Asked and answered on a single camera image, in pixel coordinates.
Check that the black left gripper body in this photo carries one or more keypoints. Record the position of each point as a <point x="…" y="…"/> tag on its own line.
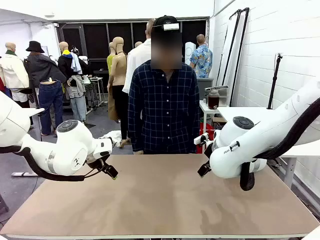
<point x="96" y="162"/>

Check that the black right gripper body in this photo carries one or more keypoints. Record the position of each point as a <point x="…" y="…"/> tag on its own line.
<point x="208" y="155"/>

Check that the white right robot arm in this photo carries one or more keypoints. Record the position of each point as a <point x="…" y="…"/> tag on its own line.
<point x="232" y="150"/>

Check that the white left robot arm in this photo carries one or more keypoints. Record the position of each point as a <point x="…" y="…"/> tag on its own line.
<point x="72" y="145"/>

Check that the person's left forearm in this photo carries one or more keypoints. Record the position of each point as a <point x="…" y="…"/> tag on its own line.
<point x="196" y="132"/>

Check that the beige mannequin with black pants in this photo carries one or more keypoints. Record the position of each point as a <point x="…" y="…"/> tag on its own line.
<point x="120" y="75"/>

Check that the person's right hand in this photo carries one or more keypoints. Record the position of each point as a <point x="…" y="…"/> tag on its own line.
<point x="139" y="152"/>

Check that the red bag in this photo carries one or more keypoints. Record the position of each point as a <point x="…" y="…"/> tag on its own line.
<point x="201" y="150"/>

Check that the white cloth on floor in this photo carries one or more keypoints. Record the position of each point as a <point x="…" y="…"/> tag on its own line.
<point x="111" y="136"/>

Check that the brown cardboard box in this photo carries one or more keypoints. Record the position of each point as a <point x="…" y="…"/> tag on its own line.
<point x="220" y="122"/>

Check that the small white side table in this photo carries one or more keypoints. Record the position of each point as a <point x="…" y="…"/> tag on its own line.
<point x="206" y="107"/>

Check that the brown glass jar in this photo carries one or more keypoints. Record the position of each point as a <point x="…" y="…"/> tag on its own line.
<point x="213" y="100"/>

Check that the large white table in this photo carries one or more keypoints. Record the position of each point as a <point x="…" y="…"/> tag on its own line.
<point x="250" y="112"/>

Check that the person in blue plaid shirt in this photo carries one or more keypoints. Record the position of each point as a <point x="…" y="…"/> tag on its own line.
<point x="165" y="105"/>

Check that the grey metal tool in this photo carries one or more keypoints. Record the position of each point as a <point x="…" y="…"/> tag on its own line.
<point x="217" y="88"/>

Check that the grey bin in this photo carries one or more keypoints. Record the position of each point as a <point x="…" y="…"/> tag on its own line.
<point x="205" y="87"/>

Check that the white stand with foot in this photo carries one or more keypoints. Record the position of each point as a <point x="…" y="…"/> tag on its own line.
<point x="23" y="174"/>

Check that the white ironing table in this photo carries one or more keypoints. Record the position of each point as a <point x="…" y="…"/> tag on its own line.
<point x="96" y="79"/>

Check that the man in floral shirt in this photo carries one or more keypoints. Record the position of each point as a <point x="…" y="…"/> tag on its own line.
<point x="202" y="60"/>

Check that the black tripod stand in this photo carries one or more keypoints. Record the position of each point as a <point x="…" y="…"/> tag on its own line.
<point x="274" y="80"/>

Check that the mannequin in yellow-green dress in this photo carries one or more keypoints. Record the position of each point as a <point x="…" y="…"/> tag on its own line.
<point x="110" y="62"/>

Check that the mannequin in black jacket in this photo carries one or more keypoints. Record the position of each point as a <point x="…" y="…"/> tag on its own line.
<point x="67" y="65"/>

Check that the black metal stand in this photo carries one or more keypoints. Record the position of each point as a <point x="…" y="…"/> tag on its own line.
<point x="3" y="203"/>

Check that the black framed white panel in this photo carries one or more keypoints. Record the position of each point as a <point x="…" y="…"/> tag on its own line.
<point x="240" y="57"/>
<point x="231" y="50"/>

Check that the mannequin with black hat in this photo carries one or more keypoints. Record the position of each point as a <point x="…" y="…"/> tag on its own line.
<point x="42" y="67"/>

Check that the mannequin in white shirt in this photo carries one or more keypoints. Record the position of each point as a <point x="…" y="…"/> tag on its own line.
<point x="136" y="57"/>

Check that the mannequin in white jacket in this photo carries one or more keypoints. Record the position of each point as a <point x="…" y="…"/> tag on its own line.
<point x="12" y="70"/>

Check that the beige mannequin head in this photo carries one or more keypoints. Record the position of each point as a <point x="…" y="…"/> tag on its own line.
<point x="138" y="44"/>

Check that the black cap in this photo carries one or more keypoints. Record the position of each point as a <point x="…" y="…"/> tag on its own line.
<point x="162" y="21"/>

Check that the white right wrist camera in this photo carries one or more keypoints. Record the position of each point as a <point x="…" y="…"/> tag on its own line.
<point x="201" y="139"/>

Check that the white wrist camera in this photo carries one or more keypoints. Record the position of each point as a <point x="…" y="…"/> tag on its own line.
<point x="105" y="147"/>
<point x="201" y="139"/>

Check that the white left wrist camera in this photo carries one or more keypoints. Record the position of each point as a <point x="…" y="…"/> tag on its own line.
<point x="105" y="147"/>

